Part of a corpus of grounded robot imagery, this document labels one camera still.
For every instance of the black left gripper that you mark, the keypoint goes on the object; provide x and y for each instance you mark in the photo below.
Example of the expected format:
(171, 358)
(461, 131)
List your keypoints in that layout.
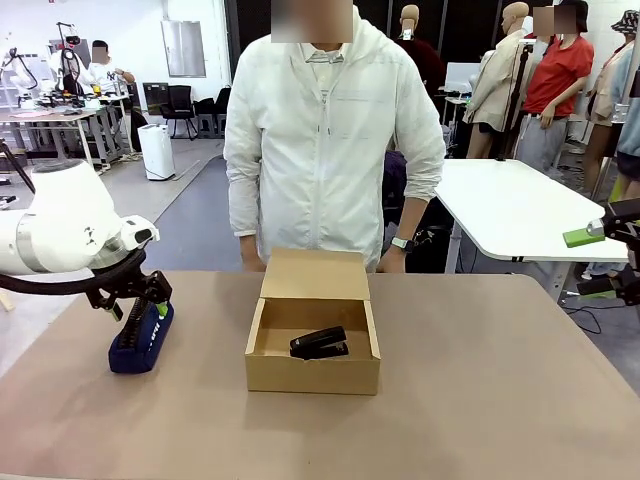
(142, 287)

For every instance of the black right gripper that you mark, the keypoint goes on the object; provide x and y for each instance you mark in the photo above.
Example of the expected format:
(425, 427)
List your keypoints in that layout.
(632, 225)

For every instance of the navy blue pencil case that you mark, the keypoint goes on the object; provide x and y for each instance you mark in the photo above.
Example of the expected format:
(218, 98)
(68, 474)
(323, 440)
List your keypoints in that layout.
(142, 352)

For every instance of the brown cardboard box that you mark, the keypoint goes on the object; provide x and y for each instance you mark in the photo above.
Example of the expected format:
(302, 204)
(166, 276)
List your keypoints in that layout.
(310, 372)

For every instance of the black stapler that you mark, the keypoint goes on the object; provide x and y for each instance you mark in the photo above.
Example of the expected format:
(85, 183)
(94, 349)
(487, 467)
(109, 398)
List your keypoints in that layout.
(320, 342)

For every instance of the person's left forearm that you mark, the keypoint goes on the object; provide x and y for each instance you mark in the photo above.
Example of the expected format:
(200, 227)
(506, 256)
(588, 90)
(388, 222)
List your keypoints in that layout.
(412, 217)

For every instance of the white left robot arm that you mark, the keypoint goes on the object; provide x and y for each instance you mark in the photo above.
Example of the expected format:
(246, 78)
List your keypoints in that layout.
(60, 215)

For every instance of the person's right hand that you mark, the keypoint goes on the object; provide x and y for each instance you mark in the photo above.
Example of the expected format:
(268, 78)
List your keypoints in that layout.
(254, 260)

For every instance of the person's left hand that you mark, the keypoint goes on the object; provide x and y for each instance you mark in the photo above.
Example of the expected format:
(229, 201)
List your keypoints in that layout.
(391, 261)

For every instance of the black bag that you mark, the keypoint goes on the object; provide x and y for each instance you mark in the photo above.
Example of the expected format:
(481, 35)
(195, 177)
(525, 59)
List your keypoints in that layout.
(435, 240)

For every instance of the white air purifier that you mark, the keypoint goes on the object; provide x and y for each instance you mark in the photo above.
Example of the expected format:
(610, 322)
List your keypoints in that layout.
(156, 150)

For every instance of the mannequin with bucket hat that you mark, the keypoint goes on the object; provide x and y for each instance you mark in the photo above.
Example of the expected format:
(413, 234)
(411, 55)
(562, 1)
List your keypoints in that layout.
(615, 90)

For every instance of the black tripod leg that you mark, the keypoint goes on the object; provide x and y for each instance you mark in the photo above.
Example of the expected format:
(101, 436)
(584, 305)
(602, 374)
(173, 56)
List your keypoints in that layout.
(15, 167)

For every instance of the white wristwatch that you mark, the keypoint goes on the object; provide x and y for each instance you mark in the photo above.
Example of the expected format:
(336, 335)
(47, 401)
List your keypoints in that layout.
(402, 244)

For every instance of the mannequin in red shirt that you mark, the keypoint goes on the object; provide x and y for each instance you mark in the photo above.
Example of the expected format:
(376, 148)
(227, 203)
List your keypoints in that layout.
(557, 75)

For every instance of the mannequin in beige coat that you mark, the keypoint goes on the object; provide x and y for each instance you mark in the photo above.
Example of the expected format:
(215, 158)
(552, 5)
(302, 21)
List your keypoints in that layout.
(495, 85)

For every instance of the black office chair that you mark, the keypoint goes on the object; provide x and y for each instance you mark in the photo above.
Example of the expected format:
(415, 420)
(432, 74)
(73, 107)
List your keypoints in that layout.
(180, 102)

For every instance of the wooden top desk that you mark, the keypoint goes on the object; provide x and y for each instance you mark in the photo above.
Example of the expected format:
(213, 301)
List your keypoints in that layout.
(45, 117)

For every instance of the seated person in white shirt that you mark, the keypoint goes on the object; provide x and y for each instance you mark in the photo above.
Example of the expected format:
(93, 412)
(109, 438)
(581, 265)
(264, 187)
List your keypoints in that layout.
(105, 72)

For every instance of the person in white jacket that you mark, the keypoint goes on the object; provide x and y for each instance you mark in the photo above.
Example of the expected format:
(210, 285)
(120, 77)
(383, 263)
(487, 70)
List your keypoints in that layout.
(325, 150)

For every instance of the mannequin in dark red top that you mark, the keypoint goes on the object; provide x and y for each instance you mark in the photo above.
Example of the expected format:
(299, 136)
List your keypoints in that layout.
(425, 65)

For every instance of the black camera tripod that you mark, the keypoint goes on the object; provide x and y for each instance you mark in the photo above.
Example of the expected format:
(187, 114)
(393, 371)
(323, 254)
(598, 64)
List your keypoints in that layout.
(517, 90)

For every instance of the grey wall panel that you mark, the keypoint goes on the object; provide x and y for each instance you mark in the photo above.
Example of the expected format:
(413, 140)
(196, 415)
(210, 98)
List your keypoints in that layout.
(183, 49)

